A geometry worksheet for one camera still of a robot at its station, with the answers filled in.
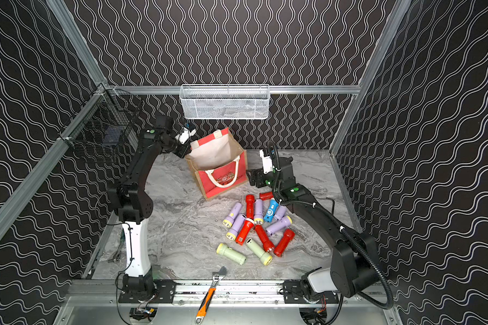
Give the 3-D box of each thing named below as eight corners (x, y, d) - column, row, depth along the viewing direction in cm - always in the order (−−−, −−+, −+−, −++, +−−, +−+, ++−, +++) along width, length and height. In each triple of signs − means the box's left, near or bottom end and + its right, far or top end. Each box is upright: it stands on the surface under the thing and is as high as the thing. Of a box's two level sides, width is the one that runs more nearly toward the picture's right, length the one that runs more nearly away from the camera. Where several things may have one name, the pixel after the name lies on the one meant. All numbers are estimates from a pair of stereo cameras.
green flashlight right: (244, 244, 87) (244, 242, 85) (250, 238, 89) (250, 235, 87) (266, 267, 82) (267, 265, 79) (273, 260, 83) (273, 257, 81)
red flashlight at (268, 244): (267, 254, 85) (267, 252, 83) (252, 229, 91) (252, 227, 89) (274, 249, 86) (275, 247, 84) (259, 225, 93) (259, 223, 91)
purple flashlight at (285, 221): (269, 236, 89) (270, 233, 87) (265, 229, 91) (265, 226, 89) (291, 223, 93) (293, 220, 91) (287, 217, 95) (288, 214, 93)
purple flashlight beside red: (226, 238, 89) (225, 235, 87) (239, 214, 96) (239, 212, 94) (233, 241, 88) (233, 239, 86) (246, 217, 95) (246, 215, 93)
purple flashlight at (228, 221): (223, 225, 94) (222, 221, 90) (237, 205, 100) (237, 200, 97) (229, 229, 92) (229, 225, 89) (244, 208, 99) (244, 204, 96)
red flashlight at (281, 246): (272, 252, 86) (272, 249, 83) (286, 229, 92) (287, 226, 90) (281, 258, 84) (282, 256, 82) (295, 235, 90) (296, 232, 88)
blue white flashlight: (263, 220, 93) (263, 218, 92) (270, 199, 101) (270, 197, 99) (272, 224, 92) (273, 221, 91) (279, 202, 100) (279, 199, 98)
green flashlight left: (216, 252, 86) (215, 249, 83) (221, 244, 88) (220, 241, 85) (242, 266, 82) (242, 263, 79) (246, 257, 84) (246, 254, 81)
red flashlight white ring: (234, 242, 88) (234, 240, 85) (246, 220, 94) (246, 216, 92) (243, 246, 87) (242, 243, 84) (254, 223, 93) (254, 220, 91)
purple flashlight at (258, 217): (253, 225, 92) (254, 223, 90) (253, 201, 99) (253, 199, 98) (263, 225, 92) (263, 223, 90) (262, 201, 99) (262, 199, 98)
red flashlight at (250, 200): (244, 219, 95) (244, 216, 92) (245, 197, 102) (245, 193, 100) (255, 219, 95) (255, 216, 92) (254, 197, 102) (255, 193, 100)
